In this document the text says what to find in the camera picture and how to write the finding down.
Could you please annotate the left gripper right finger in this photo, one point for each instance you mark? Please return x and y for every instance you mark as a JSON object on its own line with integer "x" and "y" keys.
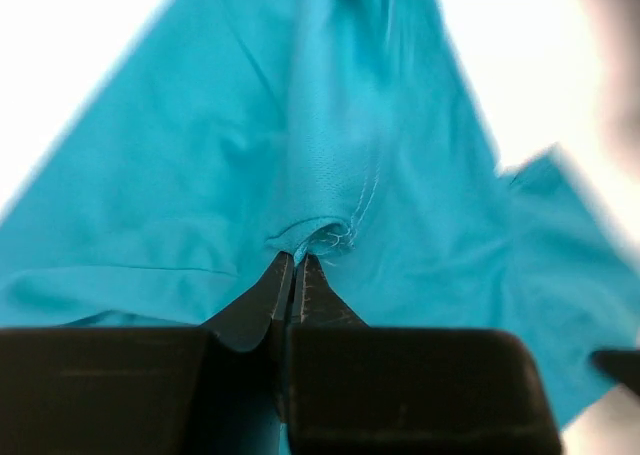
{"x": 356, "y": 389}

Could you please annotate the teal t shirt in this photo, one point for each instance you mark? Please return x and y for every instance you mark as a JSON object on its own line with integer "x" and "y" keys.
{"x": 238, "y": 129}

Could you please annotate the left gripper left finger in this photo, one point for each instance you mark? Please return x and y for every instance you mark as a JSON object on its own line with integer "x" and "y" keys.
{"x": 147, "y": 390}

